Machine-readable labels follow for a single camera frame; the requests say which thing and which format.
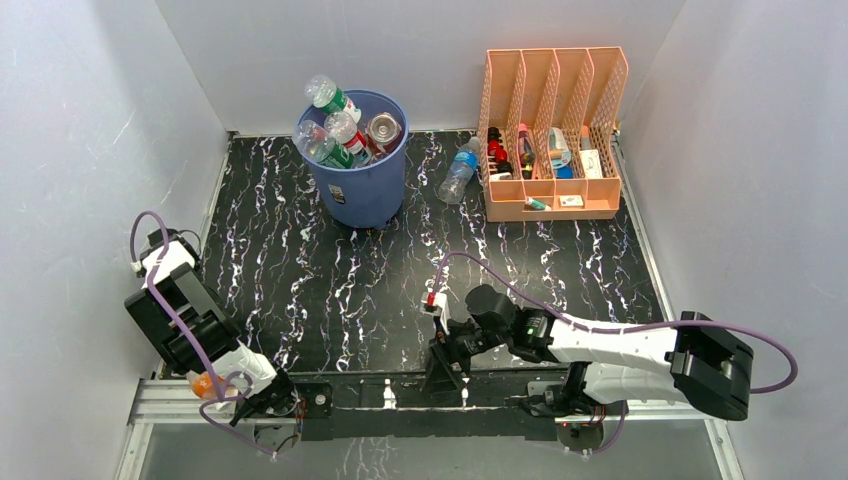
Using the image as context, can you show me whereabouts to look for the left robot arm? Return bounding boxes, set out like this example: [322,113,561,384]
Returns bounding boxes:
[124,229,299,426]

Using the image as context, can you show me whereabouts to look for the red black items in organizer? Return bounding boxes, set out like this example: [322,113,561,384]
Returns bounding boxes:
[486,127,514,181]

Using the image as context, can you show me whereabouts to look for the orange plastic file organizer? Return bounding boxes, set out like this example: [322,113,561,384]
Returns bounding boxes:
[477,46,629,222]

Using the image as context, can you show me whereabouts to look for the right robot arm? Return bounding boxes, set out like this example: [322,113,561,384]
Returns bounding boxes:
[420,284,753,421]

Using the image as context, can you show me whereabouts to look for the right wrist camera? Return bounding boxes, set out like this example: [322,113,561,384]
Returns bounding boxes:
[419,291,450,328]

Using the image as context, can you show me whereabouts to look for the small white box front tray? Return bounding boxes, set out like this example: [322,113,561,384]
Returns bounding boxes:
[558,195,585,208]

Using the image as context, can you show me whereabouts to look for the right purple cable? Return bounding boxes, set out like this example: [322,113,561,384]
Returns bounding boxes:
[430,251,799,458]

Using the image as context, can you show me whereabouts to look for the blue label water bottle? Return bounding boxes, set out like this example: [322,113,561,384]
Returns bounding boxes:
[438,136,481,205]

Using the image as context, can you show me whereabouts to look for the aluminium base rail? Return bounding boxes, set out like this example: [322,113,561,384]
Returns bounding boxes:
[115,374,747,480]

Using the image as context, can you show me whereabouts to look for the brown tea bottle red label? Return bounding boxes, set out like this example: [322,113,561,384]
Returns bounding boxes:
[365,112,403,156]

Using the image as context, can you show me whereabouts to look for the green marker front tray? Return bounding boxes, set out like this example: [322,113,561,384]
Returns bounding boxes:
[525,197,552,211]

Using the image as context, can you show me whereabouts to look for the white box in organizer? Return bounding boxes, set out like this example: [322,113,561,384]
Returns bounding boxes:
[580,149,604,179]

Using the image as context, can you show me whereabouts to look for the blue plastic bin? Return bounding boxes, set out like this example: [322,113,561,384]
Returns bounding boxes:
[295,89,409,228]

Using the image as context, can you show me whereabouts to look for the dark green label clear bottle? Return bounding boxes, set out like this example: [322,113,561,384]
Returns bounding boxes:
[293,120,354,169]

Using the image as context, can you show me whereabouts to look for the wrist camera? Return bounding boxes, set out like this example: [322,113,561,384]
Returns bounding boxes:
[131,240,197,283]
[419,291,450,328]

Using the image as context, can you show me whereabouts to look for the blue capped tube in organizer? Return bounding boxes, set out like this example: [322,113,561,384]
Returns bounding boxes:
[548,127,574,179]

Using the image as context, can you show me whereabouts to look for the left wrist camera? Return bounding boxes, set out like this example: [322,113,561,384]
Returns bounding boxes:
[131,240,197,283]

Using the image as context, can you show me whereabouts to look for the red blue label clear bottle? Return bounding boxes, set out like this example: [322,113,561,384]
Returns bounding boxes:
[324,111,367,156]

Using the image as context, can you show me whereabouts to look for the dark bottle in organizer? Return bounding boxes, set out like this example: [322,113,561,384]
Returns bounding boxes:
[517,123,536,180]

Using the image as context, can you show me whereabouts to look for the orange drink bottle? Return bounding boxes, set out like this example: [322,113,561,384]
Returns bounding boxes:
[186,371,239,401]

